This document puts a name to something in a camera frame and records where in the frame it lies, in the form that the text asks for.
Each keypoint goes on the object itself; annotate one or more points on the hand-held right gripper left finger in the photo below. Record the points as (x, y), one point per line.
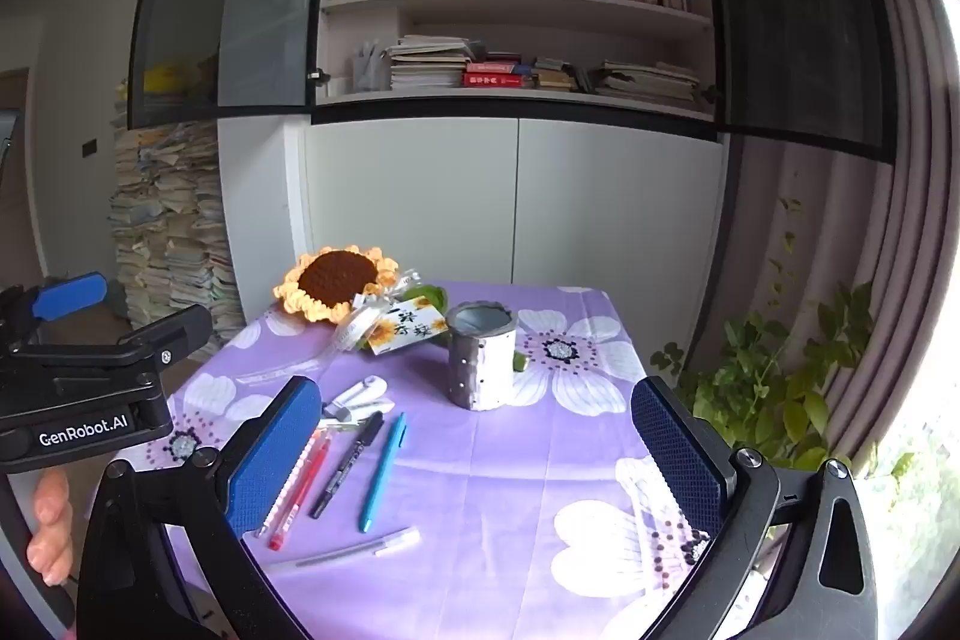
(274, 452)

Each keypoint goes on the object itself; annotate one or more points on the grey pink curtain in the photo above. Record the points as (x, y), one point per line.
(877, 197)

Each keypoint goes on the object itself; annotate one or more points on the black marker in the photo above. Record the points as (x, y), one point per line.
(349, 460)

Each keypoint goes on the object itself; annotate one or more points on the purple floral tablecloth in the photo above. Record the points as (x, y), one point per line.
(510, 497)

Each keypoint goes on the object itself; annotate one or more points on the wooden door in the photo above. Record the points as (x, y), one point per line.
(19, 197)

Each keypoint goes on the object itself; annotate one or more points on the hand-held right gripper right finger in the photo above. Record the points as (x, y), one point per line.
(675, 452)

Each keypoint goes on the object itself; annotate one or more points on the pile of brown books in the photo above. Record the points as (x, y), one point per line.
(559, 76)

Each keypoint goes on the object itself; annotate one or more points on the white plastic bag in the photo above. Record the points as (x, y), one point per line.
(369, 69)

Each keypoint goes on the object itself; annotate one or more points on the grey clay pen holder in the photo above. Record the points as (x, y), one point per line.
(480, 362)

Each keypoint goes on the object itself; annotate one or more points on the stack of worn booklets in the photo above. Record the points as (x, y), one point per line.
(649, 84)

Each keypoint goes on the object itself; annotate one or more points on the red pen with clear cap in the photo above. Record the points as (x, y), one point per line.
(304, 494)

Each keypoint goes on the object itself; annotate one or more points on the blue pen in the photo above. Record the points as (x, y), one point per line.
(382, 475)

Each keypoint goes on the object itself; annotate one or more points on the person's left hand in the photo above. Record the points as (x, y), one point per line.
(51, 520)

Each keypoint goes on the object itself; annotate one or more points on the white rounded case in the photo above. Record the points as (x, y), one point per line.
(364, 392)

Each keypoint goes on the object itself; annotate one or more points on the tall stack of papers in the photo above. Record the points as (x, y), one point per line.
(176, 220)

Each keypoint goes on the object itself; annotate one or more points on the thin red book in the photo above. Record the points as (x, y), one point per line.
(491, 66)

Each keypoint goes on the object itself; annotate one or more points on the thick red book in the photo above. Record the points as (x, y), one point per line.
(491, 81)

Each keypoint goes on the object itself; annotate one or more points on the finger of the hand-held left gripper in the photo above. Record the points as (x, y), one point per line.
(67, 299)
(169, 332)

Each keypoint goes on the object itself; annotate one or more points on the black light switch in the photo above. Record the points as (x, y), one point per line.
(90, 147)

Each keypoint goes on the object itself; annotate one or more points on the translucent white pen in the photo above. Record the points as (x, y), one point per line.
(352, 548)

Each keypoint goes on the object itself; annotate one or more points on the white bookcase cabinet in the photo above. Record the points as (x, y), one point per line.
(600, 197)

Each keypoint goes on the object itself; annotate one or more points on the sunflower print gift tag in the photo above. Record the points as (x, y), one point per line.
(405, 329)

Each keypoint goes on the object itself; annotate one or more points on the crochet sunflower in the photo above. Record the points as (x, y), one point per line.
(334, 280)

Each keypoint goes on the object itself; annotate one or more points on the stack of magazines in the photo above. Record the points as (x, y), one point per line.
(427, 66)

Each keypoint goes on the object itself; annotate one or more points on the window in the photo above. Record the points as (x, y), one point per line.
(930, 385)

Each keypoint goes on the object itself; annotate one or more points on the pink striped pen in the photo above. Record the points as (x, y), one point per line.
(301, 462)

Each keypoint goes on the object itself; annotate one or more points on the green leafy plant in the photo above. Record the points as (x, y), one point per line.
(757, 385)

